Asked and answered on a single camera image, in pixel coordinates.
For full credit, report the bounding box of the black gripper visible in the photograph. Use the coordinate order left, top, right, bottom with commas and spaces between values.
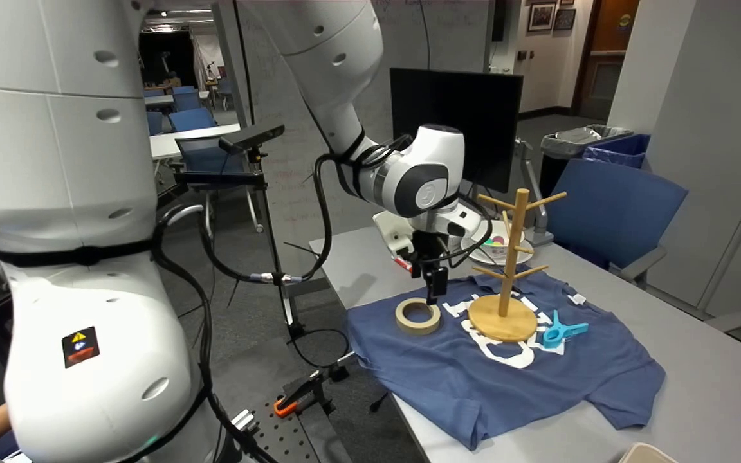
410, 232, 450, 303

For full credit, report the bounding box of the beige masking tape roll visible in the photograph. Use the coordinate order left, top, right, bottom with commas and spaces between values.
393, 299, 439, 334

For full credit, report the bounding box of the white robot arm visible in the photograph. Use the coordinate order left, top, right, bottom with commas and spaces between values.
0, 0, 210, 463

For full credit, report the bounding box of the wooden mug tree stand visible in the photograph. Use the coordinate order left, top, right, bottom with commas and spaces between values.
468, 187, 560, 343

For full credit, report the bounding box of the blue printed t-shirt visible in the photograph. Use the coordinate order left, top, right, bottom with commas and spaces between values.
347, 274, 667, 449

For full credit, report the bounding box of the turquoise plastic clamp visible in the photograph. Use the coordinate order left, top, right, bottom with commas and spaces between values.
538, 317, 589, 349

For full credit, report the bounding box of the orange black clamp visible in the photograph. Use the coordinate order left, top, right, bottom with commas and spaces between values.
271, 371, 334, 420

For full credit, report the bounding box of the black computer monitor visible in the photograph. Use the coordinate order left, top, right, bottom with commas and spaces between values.
388, 66, 522, 189

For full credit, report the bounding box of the blue office chair far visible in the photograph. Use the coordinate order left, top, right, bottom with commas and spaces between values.
549, 159, 686, 282

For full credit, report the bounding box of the blue recycling bin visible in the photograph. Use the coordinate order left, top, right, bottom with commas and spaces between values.
585, 134, 650, 170

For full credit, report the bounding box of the black camera on stand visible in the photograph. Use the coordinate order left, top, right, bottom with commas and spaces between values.
173, 120, 289, 184

